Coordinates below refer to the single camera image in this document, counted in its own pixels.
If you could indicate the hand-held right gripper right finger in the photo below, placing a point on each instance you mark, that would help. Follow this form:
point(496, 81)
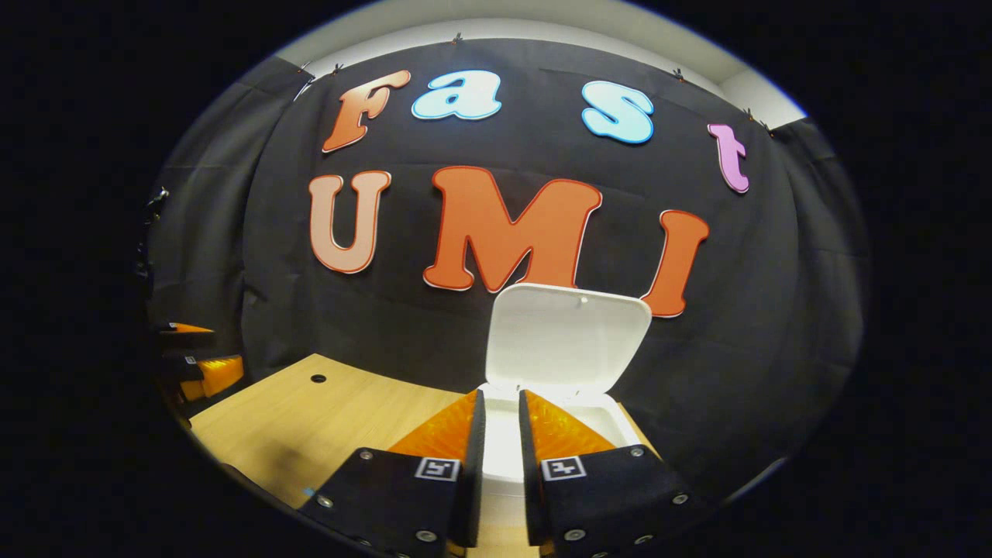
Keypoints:
point(604, 504)

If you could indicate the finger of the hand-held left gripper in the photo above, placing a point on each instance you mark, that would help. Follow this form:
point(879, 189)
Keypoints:
point(186, 335)
point(209, 373)

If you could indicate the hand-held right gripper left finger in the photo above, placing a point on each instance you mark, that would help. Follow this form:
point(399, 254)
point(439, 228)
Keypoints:
point(395, 496)

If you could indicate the white desktop garbage bin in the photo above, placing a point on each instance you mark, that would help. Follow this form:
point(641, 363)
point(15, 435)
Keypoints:
point(566, 341)

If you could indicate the wooden desktop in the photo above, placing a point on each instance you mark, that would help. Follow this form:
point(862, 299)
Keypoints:
point(310, 434)

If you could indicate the black backdrop cloth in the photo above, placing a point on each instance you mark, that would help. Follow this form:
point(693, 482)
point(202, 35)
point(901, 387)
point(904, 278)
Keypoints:
point(736, 349)

